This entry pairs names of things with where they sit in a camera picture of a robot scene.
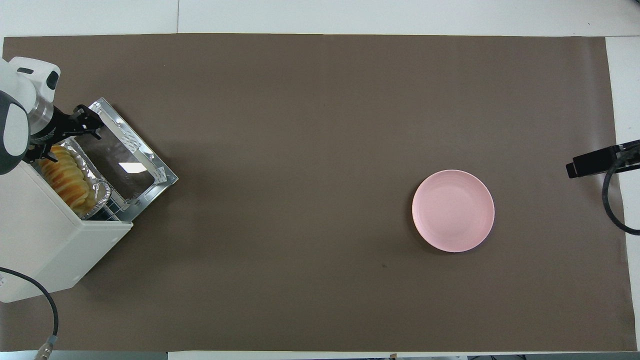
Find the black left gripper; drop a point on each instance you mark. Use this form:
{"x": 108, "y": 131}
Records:
{"x": 57, "y": 129}

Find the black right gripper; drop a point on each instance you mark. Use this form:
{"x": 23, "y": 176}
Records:
{"x": 630, "y": 156}

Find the sliced golden bread loaf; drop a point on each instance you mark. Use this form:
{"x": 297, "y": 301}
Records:
{"x": 67, "y": 180}

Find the aluminium foil tray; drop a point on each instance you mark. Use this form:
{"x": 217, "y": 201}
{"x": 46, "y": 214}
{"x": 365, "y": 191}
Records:
{"x": 100, "y": 192}

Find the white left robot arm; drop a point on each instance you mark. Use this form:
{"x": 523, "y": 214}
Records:
{"x": 15, "y": 130}

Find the glass oven door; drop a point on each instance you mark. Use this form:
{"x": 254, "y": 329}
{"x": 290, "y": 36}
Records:
{"x": 140, "y": 160}

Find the cream white toaster oven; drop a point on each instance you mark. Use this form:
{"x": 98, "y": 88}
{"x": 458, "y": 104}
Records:
{"x": 40, "y": 250}

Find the pink round plate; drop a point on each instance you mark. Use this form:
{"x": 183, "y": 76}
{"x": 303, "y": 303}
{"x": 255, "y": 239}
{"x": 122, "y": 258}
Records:
{"x": 452, "y": 210}

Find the brown table mat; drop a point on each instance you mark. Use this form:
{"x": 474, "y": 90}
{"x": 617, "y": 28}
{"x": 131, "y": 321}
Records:
{"x": 300, "y": 200}

